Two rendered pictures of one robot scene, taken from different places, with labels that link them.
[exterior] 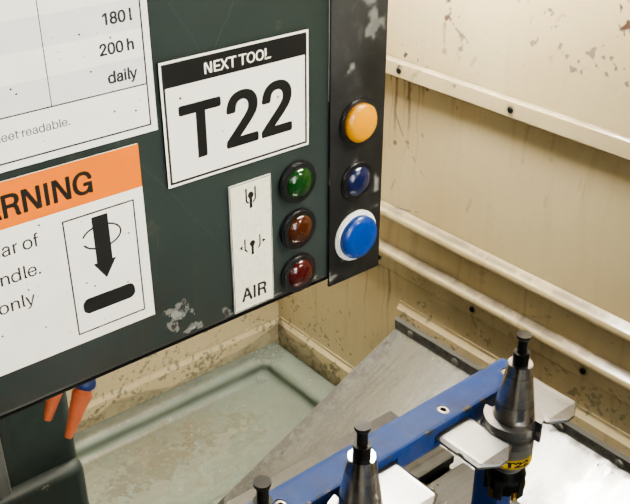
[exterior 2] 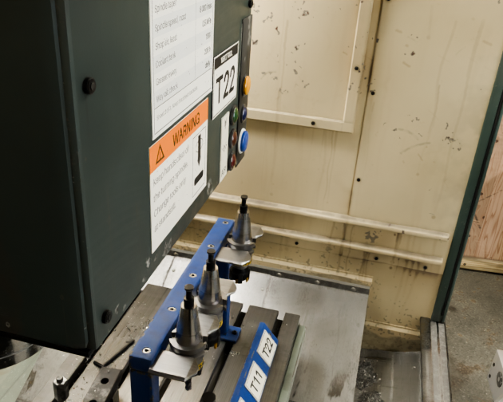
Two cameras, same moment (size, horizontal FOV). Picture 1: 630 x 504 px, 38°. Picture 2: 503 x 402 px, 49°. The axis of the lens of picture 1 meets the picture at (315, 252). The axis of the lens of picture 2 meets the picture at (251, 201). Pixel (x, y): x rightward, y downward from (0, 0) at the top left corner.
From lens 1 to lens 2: 0.41 m
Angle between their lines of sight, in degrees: 33
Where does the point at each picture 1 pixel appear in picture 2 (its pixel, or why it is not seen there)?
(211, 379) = not seen: outside the picture
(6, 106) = (187, 80)
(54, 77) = (196, 65)
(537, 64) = not seen: hidden behind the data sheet
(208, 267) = (215, 159)
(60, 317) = (189, 188)
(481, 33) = not seen: hidden behind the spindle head
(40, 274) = (188, 166)
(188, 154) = (216, 102)
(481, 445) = (236, 255)
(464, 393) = (215, 236)
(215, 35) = (223, 44)
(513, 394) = (243, 226)
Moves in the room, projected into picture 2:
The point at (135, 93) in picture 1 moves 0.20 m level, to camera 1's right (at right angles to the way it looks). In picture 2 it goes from (209, 72) to (345, 56)
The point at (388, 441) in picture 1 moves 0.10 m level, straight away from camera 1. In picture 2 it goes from (198, 266) to (178, 242)
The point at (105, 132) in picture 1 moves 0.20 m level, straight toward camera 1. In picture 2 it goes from (203, 92) to (371, 147)
